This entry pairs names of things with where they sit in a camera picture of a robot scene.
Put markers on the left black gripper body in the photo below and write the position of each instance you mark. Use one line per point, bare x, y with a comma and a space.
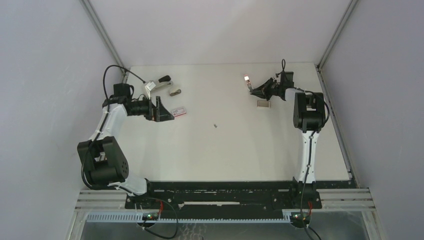
144, 108

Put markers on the right green circuit board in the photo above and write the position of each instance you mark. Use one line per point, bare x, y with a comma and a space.
300, 220

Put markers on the black and beige stapler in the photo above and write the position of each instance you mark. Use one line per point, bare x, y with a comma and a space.
162, 83

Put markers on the left green circuit board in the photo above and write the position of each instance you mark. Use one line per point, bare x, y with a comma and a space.
150, 217

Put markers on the white slotted cable duct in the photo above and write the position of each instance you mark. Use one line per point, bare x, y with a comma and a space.
136, 217

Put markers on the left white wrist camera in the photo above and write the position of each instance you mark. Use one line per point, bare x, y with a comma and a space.
148, 87

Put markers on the right corner frame post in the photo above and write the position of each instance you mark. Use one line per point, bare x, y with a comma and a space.
337, 33

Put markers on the aluminium frame rail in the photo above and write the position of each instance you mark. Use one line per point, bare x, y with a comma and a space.
332, 200

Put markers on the green circuit board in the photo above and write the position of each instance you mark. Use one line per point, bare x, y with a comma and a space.
150, 217
300, 220

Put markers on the left corner frame post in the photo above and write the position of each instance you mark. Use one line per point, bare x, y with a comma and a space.
101, 31

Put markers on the corner frame post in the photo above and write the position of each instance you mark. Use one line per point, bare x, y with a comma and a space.
337, 33
101, 31

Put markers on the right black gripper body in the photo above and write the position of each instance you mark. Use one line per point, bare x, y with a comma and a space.
277, 88

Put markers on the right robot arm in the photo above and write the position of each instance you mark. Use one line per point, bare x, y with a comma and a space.
310, 115

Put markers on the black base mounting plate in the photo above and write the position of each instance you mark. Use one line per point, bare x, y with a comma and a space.
264, 198

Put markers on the small brown stapler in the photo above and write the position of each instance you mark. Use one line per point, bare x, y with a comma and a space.
175, 91

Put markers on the red white staple box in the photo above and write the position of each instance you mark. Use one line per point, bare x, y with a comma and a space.
177, 112

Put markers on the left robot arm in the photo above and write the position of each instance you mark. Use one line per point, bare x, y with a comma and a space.
103, 163

